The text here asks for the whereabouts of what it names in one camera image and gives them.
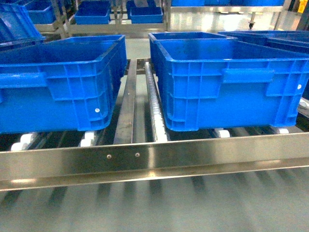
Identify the metal shelf rack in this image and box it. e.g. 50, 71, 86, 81
0, 58, 309, 191

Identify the white roller track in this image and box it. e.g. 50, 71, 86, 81
144, 61, 169, 143

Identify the rear right blue crate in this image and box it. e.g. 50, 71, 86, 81
148, 31, 232, 63

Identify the front right blue crate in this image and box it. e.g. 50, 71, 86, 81
155, 39, 309, 131

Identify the rear left blue crate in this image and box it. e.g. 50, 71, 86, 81
50, 35, 127, 80

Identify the front left blue crate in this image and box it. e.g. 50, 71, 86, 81
0, 43, 121, 133

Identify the background blue bin centre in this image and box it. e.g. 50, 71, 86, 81
126, 0, 164, 24

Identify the background blue bin centre-left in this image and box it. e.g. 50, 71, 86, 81
74, 0, 111, 25

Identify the background blue bin left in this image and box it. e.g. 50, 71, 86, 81
23, 0, 56, 24

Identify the far right blue crate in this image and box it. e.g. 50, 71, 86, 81
218, 30, 309, 54

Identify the tilted blue crate far left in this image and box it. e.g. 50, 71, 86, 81
0, 3, 45, 51

